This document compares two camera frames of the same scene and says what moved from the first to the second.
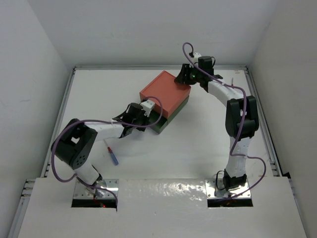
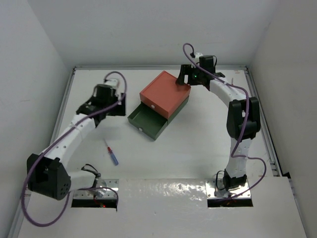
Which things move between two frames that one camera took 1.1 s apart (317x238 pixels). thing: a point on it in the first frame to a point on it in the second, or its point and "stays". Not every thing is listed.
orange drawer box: (170, 93) stays
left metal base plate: (108, 189) stays
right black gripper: (184, 77) stays
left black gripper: (145, 117) to (119, 109)
